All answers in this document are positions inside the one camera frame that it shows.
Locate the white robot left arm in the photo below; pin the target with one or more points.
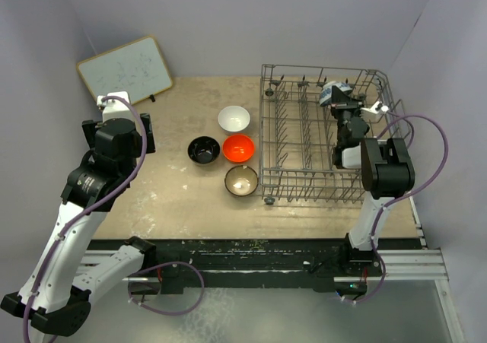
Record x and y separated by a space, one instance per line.
55 300

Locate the grey wire dish rack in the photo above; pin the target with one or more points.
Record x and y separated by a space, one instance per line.
297 134

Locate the white bowl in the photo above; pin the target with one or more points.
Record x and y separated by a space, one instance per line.
234 119

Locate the orange bowl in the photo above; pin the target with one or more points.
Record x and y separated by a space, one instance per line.
238 148

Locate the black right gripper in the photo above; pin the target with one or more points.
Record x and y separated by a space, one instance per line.
342 102

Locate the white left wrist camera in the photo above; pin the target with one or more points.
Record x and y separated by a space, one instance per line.
113 109

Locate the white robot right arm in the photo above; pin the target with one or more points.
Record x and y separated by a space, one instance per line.
386 168

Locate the yellow framed whiteboard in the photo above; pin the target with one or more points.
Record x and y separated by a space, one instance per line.
137 68

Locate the brown glazed bowl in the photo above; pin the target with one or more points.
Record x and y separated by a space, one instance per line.
241 181

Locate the blue patterned bowl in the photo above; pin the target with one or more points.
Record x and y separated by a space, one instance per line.
326 92

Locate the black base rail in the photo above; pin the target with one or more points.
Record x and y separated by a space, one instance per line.
258 264

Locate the black glossy bowl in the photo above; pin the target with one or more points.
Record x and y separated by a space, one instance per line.
203 150

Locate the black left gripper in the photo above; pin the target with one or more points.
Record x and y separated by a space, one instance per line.
89 126

